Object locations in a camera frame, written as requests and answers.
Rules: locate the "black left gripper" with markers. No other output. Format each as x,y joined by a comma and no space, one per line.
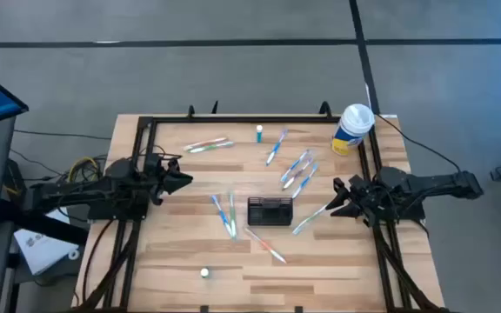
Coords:
157,178

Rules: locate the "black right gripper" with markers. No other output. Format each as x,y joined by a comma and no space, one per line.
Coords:
372,200

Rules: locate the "orange toothbrush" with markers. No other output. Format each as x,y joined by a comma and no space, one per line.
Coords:
205,143
265,245

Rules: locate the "purple toothbrush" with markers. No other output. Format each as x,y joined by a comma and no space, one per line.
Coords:
297,174

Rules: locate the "teal bottle white cap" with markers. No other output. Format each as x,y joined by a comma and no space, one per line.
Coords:
259,135
205,273

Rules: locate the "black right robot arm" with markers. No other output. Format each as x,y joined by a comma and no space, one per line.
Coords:
442,182

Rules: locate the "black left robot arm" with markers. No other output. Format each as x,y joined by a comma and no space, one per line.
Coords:
81,193

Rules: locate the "yellow blue wipes canister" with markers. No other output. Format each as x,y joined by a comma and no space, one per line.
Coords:
355,124

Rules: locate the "white tape roll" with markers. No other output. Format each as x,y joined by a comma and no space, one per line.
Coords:
70,255

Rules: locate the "white box on floor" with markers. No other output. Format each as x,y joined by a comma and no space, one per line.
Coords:
42,252

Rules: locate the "black aluminium table frame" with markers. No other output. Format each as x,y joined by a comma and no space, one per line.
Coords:
255,119

